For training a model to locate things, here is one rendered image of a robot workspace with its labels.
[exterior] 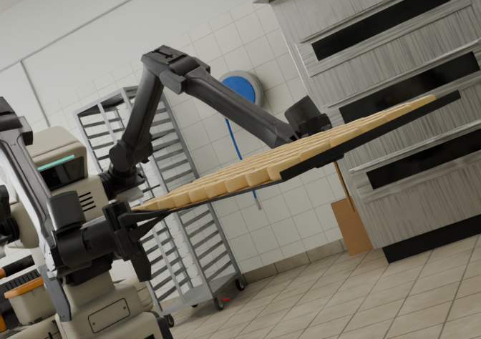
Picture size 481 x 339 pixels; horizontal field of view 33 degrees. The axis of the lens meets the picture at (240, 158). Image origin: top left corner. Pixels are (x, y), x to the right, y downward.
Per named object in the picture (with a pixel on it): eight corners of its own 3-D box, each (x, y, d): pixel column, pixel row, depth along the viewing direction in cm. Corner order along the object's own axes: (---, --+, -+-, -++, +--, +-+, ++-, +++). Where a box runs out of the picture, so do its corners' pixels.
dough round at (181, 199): (207, 194, 139) (202, 184, 139) (198, 200, 134) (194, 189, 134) (182, 204, 141) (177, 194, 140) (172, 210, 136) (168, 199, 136)
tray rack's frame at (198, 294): (194, 300, 673) (110, 105, 671) (247, 282, 655) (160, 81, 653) (162, 327, 613) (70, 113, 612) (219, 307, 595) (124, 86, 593)
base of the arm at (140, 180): (129, 164, 241) (95, 178, 234) (132, 144, 236) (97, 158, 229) (146, 182, 237) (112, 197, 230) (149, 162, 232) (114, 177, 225)
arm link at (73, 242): (73, 269, 144) (59, 270, 139) (61, 233, 145) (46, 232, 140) (107, 255, 143) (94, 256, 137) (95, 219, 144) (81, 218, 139)
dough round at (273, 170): (287, 172, 118) (282, 159, 117) (311, 165, 114) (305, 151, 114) (264, 183, 114) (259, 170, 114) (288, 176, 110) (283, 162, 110)
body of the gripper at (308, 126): (344, 157, 166) (345, 154, 174) (325, 112, 166) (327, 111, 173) (316, 169, 167) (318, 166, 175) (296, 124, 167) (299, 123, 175)
